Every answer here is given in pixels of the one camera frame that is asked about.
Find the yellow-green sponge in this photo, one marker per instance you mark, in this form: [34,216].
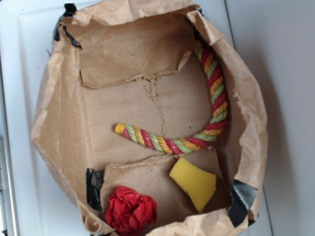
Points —
[198,184]

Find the brown paper bag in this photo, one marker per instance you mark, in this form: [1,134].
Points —
[133,62]

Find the crumpled red cloth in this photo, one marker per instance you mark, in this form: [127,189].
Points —
[129,211]

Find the white plastic tray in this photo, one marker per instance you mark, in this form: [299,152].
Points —
[26,28]

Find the multicolour twisted rope toy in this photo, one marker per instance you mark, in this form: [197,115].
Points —
[200,140]

